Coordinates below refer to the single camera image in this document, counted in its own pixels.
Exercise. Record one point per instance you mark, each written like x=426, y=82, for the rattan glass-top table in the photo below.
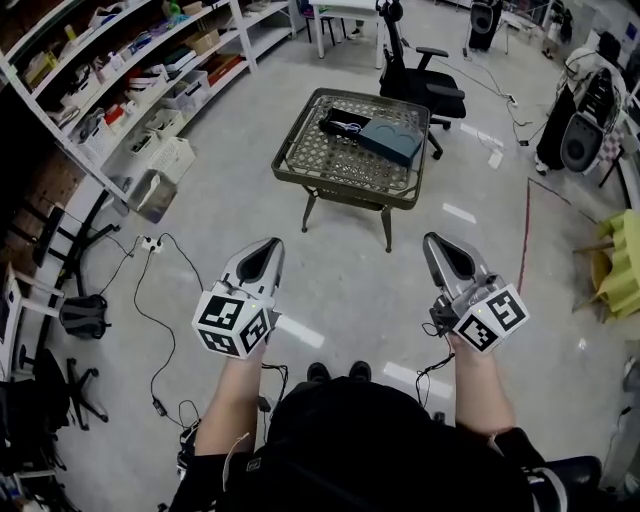
x=345, y=162

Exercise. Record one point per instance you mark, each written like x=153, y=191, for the green plastic toy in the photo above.
x=175, y=7

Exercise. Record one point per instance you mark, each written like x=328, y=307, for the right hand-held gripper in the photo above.
x=492, y=320

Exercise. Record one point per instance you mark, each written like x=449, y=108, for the pink checkered table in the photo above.
x=614, y=145

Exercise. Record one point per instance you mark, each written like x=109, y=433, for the white shelf unit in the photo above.
x=40, y=107

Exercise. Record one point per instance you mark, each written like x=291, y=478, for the person's black shoe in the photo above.
x=318, y=372
x=360, y=371

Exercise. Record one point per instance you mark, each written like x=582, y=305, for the white table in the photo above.
x=345, y=10

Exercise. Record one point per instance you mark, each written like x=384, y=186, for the large white perforated basket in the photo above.
x=172, y=160

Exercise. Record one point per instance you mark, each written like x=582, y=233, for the small black camera module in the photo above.
x=440, y=320

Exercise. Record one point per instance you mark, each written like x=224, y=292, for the white power strip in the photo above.
x=152, y=244

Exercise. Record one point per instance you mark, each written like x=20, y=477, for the person's right forearm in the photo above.
x=480, y=390

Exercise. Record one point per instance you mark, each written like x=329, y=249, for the black office chair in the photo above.
x=425, y=85

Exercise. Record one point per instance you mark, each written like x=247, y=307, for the cardboard box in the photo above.
x=202, y=41

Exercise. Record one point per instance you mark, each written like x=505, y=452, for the red flat box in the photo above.
x=225, y=69

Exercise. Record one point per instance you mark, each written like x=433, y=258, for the person's left black shoe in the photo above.
x=318, y=372

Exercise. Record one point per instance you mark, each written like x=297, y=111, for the black swivel chair base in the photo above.
x=75, y=395

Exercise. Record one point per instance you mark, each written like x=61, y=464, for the clear plastic bin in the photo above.
x=152, y=197

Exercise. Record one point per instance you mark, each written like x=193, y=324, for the person's left forearm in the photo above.
x=227, y=400

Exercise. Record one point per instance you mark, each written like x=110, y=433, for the black case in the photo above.
x=340, y=115

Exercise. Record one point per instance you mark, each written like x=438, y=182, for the black desk frame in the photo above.
x=80, y=235

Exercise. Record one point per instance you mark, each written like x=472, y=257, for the yellow plastic stool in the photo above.
x=625, y=260

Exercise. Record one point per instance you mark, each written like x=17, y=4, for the person's black clothing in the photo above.
x=360, y=450

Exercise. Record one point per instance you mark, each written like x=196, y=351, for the white flat adapter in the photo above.
x=495, y=159

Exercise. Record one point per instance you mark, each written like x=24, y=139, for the grey black backpack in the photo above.
x=82, y=317

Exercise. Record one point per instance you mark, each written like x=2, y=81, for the red floor tape line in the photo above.
x=524, y=240

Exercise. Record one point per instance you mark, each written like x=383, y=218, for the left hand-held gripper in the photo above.
x=227, y=320

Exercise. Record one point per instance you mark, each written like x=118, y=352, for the small white perforated basket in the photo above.
x=97, y=140

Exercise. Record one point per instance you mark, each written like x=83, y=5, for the person's right black shoe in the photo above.
x=360, y=371

